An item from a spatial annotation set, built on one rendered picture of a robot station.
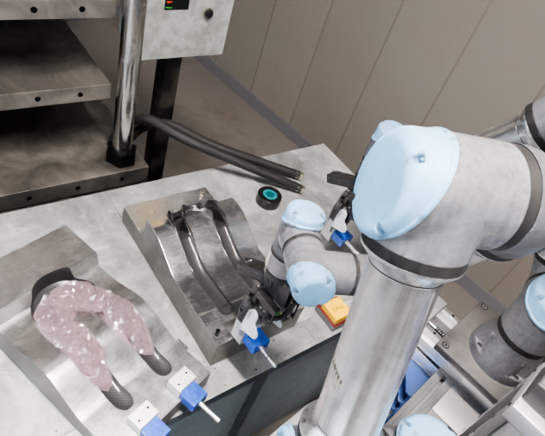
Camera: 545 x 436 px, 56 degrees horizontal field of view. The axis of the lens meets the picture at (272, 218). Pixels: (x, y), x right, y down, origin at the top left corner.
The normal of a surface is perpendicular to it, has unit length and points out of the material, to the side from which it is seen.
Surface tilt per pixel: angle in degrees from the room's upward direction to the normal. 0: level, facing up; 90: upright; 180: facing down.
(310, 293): 85
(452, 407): 0
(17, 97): 90
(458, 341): 0
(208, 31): 90
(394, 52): 90
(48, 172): 0
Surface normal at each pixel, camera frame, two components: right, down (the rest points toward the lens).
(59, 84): 0.27, -0.69
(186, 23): 0.55, 0.68
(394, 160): -0.92, -0.23
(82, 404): 0.54, -0.42
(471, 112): -0.70, 0.33
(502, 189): 0.26, 0.04
